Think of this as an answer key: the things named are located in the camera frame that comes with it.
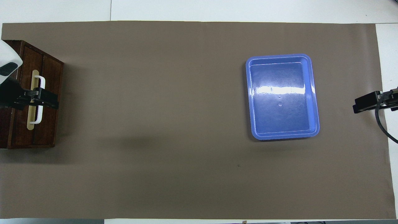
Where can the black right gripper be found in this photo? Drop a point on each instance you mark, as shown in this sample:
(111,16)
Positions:
(390,99)

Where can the blue plastic tray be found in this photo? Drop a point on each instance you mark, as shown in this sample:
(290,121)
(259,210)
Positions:
(279,105)

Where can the dark wooden drawer cabinet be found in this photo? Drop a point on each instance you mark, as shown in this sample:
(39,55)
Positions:
(9,130)

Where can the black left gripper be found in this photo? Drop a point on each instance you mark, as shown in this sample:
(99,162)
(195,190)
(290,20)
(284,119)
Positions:
(12,96)

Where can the brown paper table mat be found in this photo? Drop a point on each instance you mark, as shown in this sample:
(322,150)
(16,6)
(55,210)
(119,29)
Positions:
(155,124)

